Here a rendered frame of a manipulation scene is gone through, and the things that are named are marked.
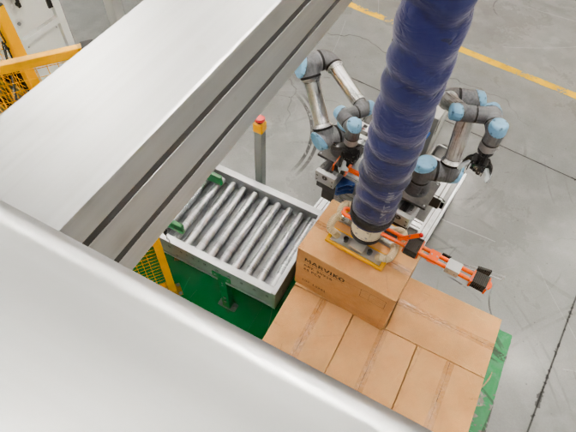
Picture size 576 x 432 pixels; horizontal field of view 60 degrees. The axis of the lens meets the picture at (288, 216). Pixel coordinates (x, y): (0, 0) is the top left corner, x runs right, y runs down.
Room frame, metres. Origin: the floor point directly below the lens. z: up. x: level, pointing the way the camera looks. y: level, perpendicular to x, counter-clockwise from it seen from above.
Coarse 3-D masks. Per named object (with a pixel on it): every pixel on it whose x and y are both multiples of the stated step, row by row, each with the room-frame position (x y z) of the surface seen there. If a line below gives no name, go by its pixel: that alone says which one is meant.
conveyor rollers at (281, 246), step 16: (208, 192) 2.05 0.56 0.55; (224, 192) 2.05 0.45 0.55; (240, 192) 2.06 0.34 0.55; (256, 208) 1.94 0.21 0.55; (272, 208) 1.94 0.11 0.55; (288, 208) 1.95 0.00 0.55; (192, 240) 1.66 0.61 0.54; (208, 240) 1.67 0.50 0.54; (224, 240) 1.67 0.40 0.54; (240, 240) 1.68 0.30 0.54; (256, 240) 1.69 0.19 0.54; (272, 240) 1.70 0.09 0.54; (288, 240) 1.71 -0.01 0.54; (224, 256) 1.55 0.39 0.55; (240, 256) 1.55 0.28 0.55; (256, 256) 1.56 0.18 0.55; (272, 256) 1.57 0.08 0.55; (288, 256) 1.58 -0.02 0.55
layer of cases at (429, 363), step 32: (416, 288) 1.41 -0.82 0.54; (288, 320) 1.15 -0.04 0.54; (320, 320) 1.17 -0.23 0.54; (352, 320) 1.18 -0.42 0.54; (416, 320) 1.20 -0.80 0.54; (448, 320) 1.22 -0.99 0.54; (480, 320) 1.23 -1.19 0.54; (288, 352) 0.96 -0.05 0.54; (320, 352) 0.97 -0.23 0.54; (352, 352) 0.98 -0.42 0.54; (384, 352) 0.99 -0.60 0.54; (416, 352) 1.01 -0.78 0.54; (448, 352) 1.02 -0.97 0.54; (480, 352) 1.03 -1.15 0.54; (352, 384) 0.80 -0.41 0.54; (384, 384) 0.81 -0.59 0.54; (416, 384) 0.83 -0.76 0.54; (448, 384) 0.84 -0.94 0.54; (480, 384) 0.85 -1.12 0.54; (416, 416) 0.66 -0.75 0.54; (448, 416) 0.67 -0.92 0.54
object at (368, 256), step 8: (344, 232) 1.45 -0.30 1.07; (328, 240) 1.39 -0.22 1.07; (336, 240) 1.39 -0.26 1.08; (344, 240) 1.38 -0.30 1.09; (344, 248) 1.35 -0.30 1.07; (368, 248) 1.36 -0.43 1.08; (360, 256) 1.30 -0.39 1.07; (368, 256) 1.30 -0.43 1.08; (368, 264) 1.27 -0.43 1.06; (376, 264) 1.26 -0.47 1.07; (384, 264) 1.27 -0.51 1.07
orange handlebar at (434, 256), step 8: (344, 208) 1.52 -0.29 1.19; (384, 232) 1.38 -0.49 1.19; (392, 232) 1.39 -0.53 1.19; (392, 240) 1.34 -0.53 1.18; (424, 248) 1.31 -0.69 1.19; (424, 256) 1.26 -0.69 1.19; (432, 256) 1.26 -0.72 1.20; (440, 256) 1.26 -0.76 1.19; (440, 264) 1.22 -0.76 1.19; (472, 272) 1.19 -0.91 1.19; (488, 288) 1.11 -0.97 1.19
